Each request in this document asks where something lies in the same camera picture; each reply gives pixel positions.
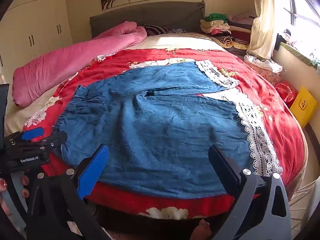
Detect blue denim pants lace trim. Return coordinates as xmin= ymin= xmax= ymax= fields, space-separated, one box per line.
xmin=53 ymin=60 xmax=280 ymax=199

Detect left hand red nails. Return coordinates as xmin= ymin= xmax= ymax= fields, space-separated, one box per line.
xmin=1 ymin=172 xmax=28 ymax=217

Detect right hand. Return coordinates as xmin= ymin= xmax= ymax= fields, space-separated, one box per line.
xmin=190 ymin=219 xmax=212 ymax=240

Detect pink quilt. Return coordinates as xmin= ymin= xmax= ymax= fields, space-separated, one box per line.
xmin=12 ymin=21 xmax=147 ymax=107

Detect yellow box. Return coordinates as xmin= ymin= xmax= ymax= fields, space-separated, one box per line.
xmin=290 ymin=86 xmax=318 ymax=128

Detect red bag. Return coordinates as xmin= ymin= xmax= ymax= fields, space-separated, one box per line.
xmin=274 ymin=81 xmax=298 ymax=108

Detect cream wardrobe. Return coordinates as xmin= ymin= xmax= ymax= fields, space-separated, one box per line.
xmin=1 ymin=0 xmax=73 ymax=83

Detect white cloth pile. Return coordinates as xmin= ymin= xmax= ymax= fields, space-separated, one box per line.
xmin=244 ymin=55 xmax=283 ymax=74

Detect cream curtain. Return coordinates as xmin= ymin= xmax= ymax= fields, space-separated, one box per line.
xmin=247 ymin=0 xmax=277 ymax=60

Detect striped pillow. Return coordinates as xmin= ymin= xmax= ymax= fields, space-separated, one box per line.
xmin=142 ymin=24 xmax=186 ymax=36

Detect clothes on window sill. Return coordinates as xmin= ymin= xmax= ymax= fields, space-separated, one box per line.
xmin=274 ymin=29 xmax=319 ymax=74

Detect stack of folded clothes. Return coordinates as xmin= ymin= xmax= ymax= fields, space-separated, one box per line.
xmin=199 ymin=11 xmax=257 ymax=51

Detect grey headboard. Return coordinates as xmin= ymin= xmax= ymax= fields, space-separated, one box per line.
xmin=89 ymin=1 xmax=206 ymax=38

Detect white wire basket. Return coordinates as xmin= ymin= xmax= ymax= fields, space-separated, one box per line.
xmin=290 ymin=177 xmax=319 ymax=236

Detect window with black frame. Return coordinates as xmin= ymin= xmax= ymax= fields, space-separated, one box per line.
xmin=274 ymin=0 xmax=320 ymax=55

